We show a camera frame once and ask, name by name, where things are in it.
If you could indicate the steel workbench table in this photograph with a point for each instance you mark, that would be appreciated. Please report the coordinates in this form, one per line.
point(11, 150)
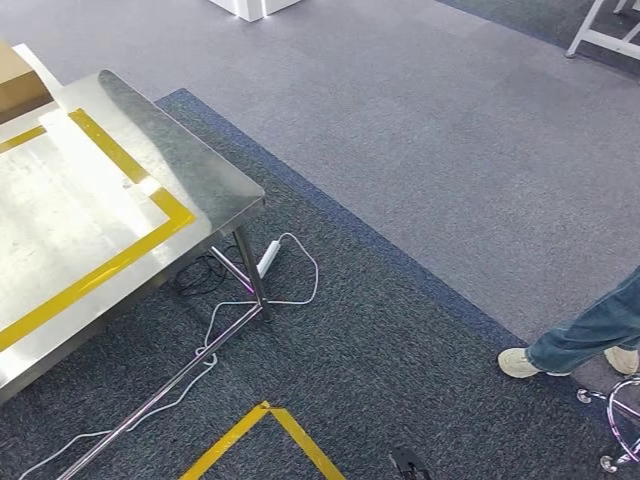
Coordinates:
point(200, 179)

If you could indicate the white power strip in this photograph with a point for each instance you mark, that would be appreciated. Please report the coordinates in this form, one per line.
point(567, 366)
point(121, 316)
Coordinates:
point(269, 258)

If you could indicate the yellow floor tape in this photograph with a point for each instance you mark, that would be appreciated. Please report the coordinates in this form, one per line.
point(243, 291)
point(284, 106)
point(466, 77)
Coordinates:
point(292, 427)

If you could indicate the yellow table tape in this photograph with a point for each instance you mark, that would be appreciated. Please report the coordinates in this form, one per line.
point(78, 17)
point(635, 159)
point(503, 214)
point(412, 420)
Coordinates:
point(164, 212)

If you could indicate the white display plinth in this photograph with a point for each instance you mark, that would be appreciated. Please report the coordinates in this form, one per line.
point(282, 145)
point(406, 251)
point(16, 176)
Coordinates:
point(250, 6)

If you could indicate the black right robot foot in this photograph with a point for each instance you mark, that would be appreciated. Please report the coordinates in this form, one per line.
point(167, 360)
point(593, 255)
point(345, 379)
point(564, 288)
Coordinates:
point(407, 464)

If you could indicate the person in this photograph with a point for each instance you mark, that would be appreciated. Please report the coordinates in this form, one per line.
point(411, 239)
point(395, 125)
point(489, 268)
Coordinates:
point(575, 338)

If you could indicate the white flat board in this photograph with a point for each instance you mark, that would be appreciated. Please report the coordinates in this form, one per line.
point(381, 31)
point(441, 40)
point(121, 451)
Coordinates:
point(42, 63)

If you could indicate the black round stool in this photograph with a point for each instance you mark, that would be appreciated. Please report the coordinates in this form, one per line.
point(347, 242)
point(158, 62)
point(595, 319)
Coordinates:
point(610, 420)

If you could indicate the brown cardboard box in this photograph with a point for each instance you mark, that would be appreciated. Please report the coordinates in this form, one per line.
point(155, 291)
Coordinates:
point(17, 83)

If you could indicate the white metal frame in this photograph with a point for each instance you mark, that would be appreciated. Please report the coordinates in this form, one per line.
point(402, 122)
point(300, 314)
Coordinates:
point(610, 45)

